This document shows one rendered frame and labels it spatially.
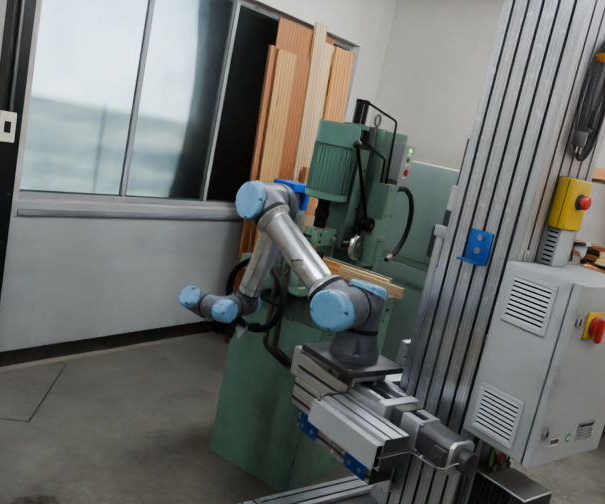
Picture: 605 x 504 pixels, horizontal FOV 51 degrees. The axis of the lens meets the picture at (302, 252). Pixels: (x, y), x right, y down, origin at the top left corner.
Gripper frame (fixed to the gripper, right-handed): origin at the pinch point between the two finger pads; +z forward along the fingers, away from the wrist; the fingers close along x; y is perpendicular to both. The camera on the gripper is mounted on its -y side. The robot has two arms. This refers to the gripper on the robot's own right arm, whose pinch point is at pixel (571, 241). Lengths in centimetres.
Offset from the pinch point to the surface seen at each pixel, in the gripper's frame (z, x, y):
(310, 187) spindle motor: -61, -86, -11
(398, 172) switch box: -24, -68, -21
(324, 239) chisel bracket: -51, -84, 10
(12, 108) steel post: -124, -204, -32
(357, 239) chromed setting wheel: -42, -73, 8
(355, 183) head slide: -42, -77, -15
